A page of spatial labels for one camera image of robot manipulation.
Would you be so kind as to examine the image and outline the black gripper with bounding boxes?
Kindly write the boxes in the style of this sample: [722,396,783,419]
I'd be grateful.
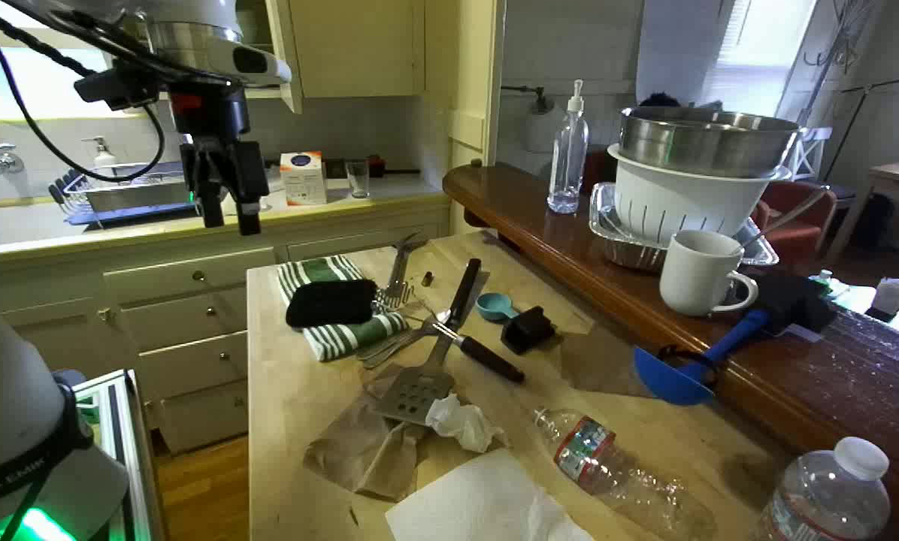
[168,80,271,241]

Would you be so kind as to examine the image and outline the white container blue lid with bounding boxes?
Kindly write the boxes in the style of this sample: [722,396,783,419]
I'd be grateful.
[275,146,329,208]

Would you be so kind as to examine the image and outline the cream drawer cabinet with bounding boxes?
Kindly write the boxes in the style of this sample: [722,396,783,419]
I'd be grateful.
[0,192,461,458]

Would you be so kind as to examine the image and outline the metal dish tray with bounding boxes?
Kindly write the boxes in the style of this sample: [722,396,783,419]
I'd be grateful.
[48,161,205,232]

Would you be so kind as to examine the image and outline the black cloth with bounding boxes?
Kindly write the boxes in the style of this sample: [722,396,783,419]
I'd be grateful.
[281,277,381,331]

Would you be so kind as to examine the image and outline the white soap pump bottle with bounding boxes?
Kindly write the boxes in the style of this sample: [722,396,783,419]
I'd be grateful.
[88,135,120,189]

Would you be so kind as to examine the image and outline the green white striped towel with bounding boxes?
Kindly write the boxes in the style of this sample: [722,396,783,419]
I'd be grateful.
[274,253,411,368]

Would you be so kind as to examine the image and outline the cream upper cabinet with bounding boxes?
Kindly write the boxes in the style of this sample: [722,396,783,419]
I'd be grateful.
[265,0,431,114]

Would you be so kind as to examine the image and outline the metal tongs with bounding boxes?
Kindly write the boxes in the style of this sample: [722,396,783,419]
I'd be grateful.
[354,309,444,369]

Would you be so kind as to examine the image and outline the robot mounting stand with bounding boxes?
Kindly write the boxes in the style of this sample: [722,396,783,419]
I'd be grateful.
[65,368,166,541]

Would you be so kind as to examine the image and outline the clear plastic bag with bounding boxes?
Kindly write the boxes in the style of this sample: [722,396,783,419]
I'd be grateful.
[299,369,433,506]

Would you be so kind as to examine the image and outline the teal measuring cup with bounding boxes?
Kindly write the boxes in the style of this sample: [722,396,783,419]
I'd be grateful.
[474,288,521,326]

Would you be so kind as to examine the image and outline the crumpled white tissue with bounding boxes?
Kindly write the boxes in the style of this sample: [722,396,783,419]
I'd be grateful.
[424,390,509,458]

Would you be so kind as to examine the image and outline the small black object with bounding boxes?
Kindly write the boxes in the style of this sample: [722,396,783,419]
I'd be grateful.
[498,304,558,359]

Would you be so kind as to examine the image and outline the dark wooden bar counter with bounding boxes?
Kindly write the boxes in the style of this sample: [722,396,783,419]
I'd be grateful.
[441,161,899,527]

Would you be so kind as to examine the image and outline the clear pump sanitizer bottle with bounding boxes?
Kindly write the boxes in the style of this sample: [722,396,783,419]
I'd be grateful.
[546,74,593,220]

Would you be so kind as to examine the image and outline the white paper sheet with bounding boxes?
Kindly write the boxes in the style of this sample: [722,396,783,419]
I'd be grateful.
[381,448,597,541]

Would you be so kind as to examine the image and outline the white plastic colander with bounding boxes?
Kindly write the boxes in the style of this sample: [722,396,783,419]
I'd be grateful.
[608,142,788,246]

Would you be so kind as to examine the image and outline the blue plastic ladle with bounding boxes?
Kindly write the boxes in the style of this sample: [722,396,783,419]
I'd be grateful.
[632,306,779,408]

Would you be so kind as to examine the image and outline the crushed plastic bottle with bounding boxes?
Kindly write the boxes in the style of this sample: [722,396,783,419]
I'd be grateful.
[529,404,719,541]

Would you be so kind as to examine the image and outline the white ceramic mug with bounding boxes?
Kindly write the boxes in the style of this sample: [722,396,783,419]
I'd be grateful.
[655,230,759,318]

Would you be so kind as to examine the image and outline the large metal bowl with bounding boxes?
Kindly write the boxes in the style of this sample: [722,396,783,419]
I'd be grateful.
[615,102,801,182]

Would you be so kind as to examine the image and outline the bright window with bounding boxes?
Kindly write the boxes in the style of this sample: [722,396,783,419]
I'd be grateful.
[707,0,819,120]

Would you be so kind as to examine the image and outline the red chair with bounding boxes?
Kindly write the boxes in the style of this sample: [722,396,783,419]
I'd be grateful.
[750,178,842,267]

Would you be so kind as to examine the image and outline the black rectangular object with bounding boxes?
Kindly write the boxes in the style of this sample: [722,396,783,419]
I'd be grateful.
[757,267,837,338]

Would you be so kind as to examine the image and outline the clear water bottle white cap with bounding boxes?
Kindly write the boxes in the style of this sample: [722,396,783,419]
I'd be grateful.
[757,432,892,541]

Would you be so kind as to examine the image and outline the small white plastic item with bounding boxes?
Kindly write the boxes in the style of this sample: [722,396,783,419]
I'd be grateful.
[865,277,899,326]

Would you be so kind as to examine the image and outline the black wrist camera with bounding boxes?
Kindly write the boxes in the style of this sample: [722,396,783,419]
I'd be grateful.
[71,63,166,110]

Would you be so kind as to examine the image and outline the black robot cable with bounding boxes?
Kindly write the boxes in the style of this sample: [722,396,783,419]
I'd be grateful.
[0,2,172,186]

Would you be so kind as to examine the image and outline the slotted spatula black handle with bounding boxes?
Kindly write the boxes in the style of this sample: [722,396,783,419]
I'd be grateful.
[368,256,489,431]

